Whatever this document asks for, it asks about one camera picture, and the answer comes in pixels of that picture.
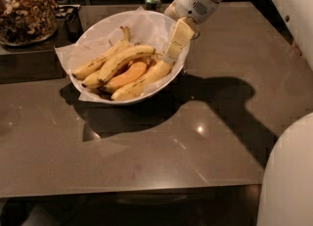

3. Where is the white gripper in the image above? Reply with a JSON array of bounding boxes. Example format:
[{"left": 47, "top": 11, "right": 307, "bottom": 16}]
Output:
[{"left": 162, "top": 0, "right": 218, "bottom": 65}]

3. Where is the yellow banana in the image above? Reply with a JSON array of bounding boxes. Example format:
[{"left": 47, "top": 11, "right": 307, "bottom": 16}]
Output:
[
  {"left": 71, "top": 26, "right": 130, "bottom": 79},
  {"left": 81, "top": 45, "right": 156, "bottom": 89},
  {"left": 112, "top": 61, "right": 172, "bottom": 101}
]

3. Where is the orange ripe banana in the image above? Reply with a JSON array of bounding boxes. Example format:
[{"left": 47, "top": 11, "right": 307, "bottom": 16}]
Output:
[{"left": 103, "top": 61, "right": 148, "bottom": 94}]

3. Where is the white oval bowl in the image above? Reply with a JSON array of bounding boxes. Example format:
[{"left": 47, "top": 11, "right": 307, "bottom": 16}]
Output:
[{"left": 68, "top": 10, "right": 190, "bottom": 105}]

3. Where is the green soda can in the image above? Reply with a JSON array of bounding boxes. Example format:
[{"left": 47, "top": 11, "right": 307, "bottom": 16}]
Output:
[{"left": 145, "top": 0, "right": 161, "bottom": 12}]

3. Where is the white paper liner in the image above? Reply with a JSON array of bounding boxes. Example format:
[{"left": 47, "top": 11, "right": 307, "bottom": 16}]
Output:
[{"left": 56, "top": 8, "right": 193, "bottom": 105}]

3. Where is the small black tray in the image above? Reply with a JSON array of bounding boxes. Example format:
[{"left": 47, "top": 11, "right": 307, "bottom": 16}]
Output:
[{"left": 56, "top": 5, "right": 80, "bottom": 18}]

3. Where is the dark raised counter block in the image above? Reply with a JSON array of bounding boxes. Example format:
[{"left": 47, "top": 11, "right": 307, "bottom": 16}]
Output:
[{"left": 0, "top": 13, "right": 83, "bottom": 84}]

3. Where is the glass jar of nuts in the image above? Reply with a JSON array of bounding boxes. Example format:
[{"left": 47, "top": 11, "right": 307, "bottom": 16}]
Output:
[{"left": 0, "top": 0, "right": 58, "bottom": 46}]

